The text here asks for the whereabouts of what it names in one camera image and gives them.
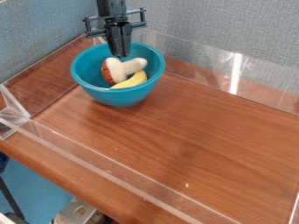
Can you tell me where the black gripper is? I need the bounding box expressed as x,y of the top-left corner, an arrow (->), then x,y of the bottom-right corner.
82,0 -> 146,58

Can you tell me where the white and brown toy mushroom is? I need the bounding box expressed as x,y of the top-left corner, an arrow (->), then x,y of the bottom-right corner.
101,58 -> 146,85

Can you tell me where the blue plastic bowl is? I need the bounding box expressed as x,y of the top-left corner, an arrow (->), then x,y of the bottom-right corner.
69,42 -> 165,107

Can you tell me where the yellow toy banana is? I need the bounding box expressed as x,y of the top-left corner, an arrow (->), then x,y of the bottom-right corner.
110,70 -> 146,89

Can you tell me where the grey metal base below table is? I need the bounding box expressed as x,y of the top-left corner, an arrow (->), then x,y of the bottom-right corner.
50,199 -> 104,224

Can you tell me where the clear acrylic barrier wall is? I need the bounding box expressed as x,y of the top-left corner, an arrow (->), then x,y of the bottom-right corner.
0,30 -> 299,224

